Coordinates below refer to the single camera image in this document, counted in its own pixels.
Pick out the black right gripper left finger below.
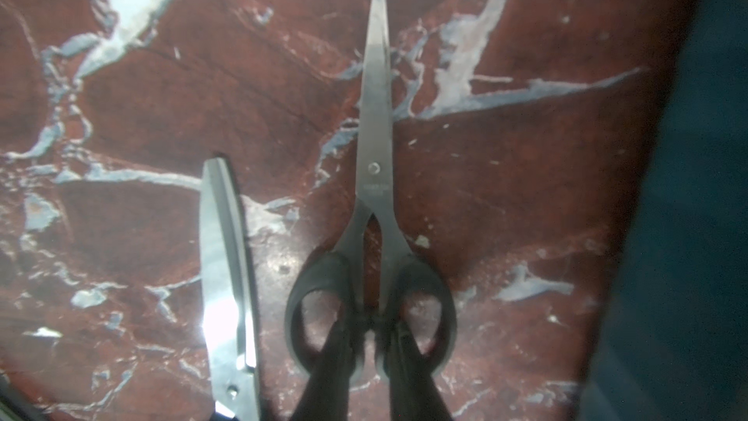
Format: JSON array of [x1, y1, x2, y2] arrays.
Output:
[[290, 318, 360, 420]]

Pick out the large black handled scissors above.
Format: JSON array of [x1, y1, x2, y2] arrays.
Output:
[[199, 157, 262, 420]]

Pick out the medium black handled scissors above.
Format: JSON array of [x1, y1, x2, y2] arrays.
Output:
[[284, 0, 457, 376]]

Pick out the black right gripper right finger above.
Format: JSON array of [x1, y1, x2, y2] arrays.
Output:
[[379, 318, 452, 421]]

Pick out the teal plastic storage box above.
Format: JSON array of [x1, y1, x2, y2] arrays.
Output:
[[576, 0, 747, 420]]

